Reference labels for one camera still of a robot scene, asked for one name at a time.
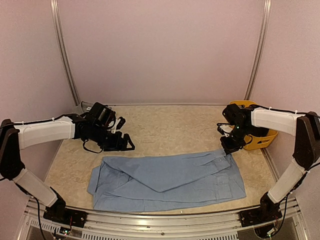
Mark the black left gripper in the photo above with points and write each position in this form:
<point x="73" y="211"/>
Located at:
<point x="122" y="147"/>

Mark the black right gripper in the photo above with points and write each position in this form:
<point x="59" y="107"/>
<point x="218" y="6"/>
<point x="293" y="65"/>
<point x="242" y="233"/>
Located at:
<point x="229" y="148"/>

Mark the yellow plastic basket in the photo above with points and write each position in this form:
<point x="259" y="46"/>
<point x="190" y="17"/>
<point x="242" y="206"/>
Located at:
<point x="260" y="142"/>

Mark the light blue long sleeve shirt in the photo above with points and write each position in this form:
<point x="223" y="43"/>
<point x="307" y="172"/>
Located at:
<point x="163" y="183"/>

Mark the grey denim shirt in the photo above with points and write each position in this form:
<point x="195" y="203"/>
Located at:
<point x="84" y="107"/>

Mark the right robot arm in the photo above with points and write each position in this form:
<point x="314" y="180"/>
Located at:
<point x="246" y="123"/>

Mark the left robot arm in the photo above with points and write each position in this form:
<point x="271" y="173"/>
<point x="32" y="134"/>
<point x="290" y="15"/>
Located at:
<point x="99" y="125"/>

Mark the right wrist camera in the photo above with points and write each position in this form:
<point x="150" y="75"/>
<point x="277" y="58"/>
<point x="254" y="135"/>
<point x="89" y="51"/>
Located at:
<point x="224" y="128"/>

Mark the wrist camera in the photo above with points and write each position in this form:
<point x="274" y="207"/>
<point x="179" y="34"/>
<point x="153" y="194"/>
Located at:
<point x="224" y="128"/>
<point x="116" y="124"/>

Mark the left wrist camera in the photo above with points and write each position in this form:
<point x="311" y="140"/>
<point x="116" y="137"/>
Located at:
<point x="116" y="124"/>

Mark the aluminium front rail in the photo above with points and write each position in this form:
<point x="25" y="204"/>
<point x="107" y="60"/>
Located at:
<point x="219" y="225"/>

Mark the right aluminium frame post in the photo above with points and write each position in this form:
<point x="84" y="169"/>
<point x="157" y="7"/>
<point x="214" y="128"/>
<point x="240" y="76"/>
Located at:
<point x="259" y="49"/>

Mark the aluminium frame post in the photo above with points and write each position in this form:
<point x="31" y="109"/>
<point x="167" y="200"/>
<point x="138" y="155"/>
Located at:
<point x="259" y="49"/>
<point x="54" y="5"/>

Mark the left aluminium frame post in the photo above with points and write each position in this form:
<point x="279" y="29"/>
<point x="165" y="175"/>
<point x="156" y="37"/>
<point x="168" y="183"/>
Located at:
<point x="54" y="5"/>

